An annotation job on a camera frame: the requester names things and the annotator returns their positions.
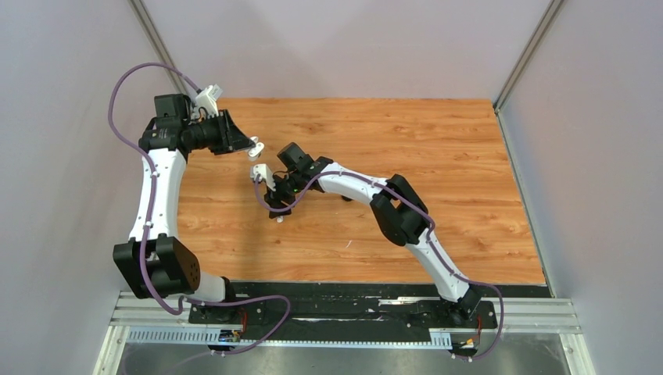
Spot left aluminium frame post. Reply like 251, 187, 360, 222
127, 0, 191, 95

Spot aluminium frame post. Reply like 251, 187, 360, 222
493, 0, 566, 114
127, 0, 191, 95

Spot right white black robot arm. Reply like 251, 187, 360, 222
249, 142, 481, 327

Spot right aluminium frame post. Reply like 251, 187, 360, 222
493, 0, 566, 114

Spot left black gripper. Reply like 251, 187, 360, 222
181, 109, 254, 155

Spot white earbud charging case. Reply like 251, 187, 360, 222
246, 136, 265, 161

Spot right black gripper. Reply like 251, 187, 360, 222
265, 170, 305, 218

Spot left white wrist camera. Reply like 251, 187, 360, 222
195, 84, 223, 119

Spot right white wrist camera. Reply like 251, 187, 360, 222
249, 163, 276, 191

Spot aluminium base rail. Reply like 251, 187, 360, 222
110, 293, 582, 334

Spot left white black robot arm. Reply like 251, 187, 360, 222
113, 94, 264, 323

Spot white slotted cable duct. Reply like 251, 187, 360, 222
126, 327, 453, 350

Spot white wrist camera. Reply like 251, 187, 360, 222
195, 84, 223, 119
249, 163, 276, 191

